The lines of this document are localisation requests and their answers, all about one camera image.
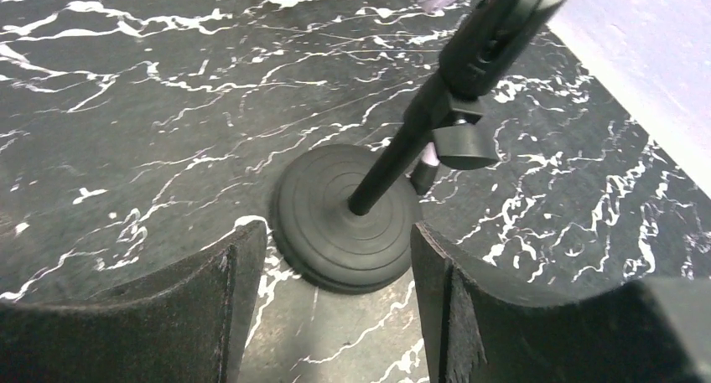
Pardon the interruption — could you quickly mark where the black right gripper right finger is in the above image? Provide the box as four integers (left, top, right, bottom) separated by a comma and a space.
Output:
411, 222, 710, 382

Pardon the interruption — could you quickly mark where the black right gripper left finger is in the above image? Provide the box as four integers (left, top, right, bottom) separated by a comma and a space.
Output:
1, 221, 267, 382

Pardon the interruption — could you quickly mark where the black round-base desktop mic stand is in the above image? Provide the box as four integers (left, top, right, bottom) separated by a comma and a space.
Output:
270, 0, 567, 294

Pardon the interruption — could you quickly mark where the purple tripod music stand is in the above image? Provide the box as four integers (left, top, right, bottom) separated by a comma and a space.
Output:
409, 0, 456, 195

